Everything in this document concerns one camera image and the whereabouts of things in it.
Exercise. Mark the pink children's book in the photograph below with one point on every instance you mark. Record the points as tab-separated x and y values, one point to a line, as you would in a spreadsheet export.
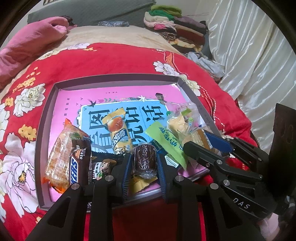
86	108

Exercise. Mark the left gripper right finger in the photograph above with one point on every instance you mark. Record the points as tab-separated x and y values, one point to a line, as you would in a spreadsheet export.
204	212

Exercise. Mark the grey headboard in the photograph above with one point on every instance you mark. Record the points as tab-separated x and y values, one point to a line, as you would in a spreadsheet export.
90	13

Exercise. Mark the yellow-wrapped snack bar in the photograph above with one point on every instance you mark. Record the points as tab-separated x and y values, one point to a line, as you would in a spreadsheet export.
120	138

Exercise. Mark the green-wrapped snack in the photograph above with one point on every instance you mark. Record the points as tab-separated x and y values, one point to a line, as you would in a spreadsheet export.
168	141

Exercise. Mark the light blue crumpled cloth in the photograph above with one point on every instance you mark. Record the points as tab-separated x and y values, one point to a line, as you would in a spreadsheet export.
204	62

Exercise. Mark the stack of folded clothes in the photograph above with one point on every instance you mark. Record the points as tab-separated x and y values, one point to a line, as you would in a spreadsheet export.
182	32

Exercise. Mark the pink quilt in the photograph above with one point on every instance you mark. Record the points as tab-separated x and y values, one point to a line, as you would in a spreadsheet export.
29	43

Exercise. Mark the clear bag of floss snack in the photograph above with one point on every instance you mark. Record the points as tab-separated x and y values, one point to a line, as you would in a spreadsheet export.
198	136

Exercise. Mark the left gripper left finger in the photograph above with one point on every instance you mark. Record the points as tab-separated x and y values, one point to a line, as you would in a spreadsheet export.
65	220

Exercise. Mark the yellow wrapper piece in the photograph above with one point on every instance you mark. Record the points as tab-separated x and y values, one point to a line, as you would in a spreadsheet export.
138	183

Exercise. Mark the grey shallow box tray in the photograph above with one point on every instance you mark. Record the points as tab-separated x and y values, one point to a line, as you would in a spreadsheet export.
46	196

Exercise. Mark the black cartoon snack packet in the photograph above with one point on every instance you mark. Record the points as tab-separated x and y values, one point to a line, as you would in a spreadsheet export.
103	163

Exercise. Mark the clear bag yellow cake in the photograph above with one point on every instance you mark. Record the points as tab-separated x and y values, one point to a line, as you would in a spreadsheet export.
182	118

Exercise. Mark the brown Snickers bar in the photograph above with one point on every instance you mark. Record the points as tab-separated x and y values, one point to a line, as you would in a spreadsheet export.
79	161

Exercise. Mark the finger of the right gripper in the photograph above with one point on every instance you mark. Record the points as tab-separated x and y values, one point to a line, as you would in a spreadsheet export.
217	164
251	156

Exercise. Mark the dark patterned pillow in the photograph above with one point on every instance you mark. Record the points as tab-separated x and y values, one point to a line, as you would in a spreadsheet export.
113	23

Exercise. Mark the orange-wrapped cracker pack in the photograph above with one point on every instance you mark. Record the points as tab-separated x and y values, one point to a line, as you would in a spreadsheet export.
57	168

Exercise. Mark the white satin curtain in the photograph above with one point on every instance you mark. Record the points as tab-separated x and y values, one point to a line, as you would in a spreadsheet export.
258	61

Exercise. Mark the dark chocolate roll candy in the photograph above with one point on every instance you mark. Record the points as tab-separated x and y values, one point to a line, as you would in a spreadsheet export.
144	161

